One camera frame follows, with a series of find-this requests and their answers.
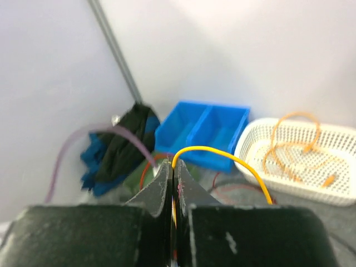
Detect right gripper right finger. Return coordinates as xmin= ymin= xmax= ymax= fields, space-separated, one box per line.
xmin=174 ymin=159 xmax=220 ymax=266

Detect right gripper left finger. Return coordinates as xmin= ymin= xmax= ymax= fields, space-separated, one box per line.
xmin=126 ymin=160 xmax=171 ymax=266

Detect red ethernet cable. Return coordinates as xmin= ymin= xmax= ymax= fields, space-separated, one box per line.
xmin=139 ymin=154 xmax=167 ymax=190

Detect thin yellow wire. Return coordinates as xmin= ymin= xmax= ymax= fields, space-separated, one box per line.
xmin=171 ymin=146 xmax=274 ymax=229

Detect yellow ethernet cable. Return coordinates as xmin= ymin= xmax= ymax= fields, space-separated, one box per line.
xmin=263 ymin=141 xmax=339 ymax=189
xmin=271 ymin=111 xmax=322 ymax=152

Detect blue divided plastic bin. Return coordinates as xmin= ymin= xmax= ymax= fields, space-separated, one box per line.
xmin=154 ymin=100 xmax=251 ymax=172

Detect black and blue jacket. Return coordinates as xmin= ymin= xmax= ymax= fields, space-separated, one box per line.
xmin=81 ymin=103 xmax=160 ymax=197

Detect white perforated plastic basket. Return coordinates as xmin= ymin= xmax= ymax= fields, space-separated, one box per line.
xmin=234 ymin=118 xmax=355 ymax=206

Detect aluminium corner profile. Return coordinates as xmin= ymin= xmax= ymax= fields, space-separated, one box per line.
xmin=88 ymin=0 xmax=142 ymax=103

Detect tangled thin wire pile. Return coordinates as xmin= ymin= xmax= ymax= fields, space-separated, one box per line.
xmin=211 ymin=172 xmax=279 ymax=206

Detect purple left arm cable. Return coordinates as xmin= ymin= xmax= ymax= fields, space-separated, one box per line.
xmin=44 ymin=123 xmax=158 ymax=204

